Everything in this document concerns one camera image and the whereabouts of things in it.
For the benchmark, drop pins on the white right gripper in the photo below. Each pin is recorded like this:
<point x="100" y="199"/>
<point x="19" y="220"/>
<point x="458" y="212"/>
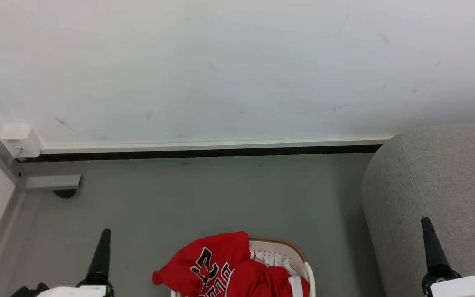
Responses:
<point x="468" y="287"/>

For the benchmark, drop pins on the red jersey with white trim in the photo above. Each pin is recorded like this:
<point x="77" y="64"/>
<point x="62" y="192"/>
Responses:
<point x="221" y="268"/>

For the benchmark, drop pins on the white plastic wall box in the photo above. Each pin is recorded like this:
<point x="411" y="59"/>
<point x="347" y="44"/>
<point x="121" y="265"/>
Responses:
<point x="22" y="141"/>

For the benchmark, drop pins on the white perforated laundry basket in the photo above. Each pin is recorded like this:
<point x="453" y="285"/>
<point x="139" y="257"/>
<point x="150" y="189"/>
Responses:
<point x="299" y="260"/>

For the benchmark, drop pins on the white and black baseboard strip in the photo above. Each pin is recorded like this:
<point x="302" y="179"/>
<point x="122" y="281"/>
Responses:
<point x="204" y="149"/>

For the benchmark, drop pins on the grey fabric sofa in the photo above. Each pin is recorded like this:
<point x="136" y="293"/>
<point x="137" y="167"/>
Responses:
<point x="435" y="181"/>

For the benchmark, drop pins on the black round frame foot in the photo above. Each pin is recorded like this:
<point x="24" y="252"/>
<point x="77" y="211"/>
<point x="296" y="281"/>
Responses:
<point x="65" y="193"/>

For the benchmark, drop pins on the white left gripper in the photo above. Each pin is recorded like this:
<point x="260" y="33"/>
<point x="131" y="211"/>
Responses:
<point x="72" y="291"/>

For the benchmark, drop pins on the pale bluish white cloth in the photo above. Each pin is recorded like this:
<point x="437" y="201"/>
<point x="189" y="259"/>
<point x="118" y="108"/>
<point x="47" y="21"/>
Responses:
<point x="276" y="260"/>

